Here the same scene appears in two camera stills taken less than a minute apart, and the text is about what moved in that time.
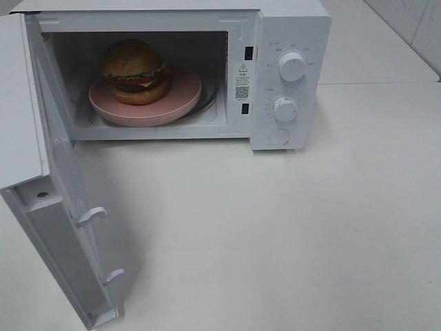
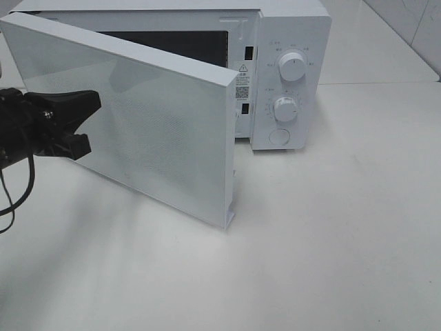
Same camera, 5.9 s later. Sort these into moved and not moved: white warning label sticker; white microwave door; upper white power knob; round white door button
Moved: white microwave door
Not moved: upper white power knob; white warning label sticker; round white door button
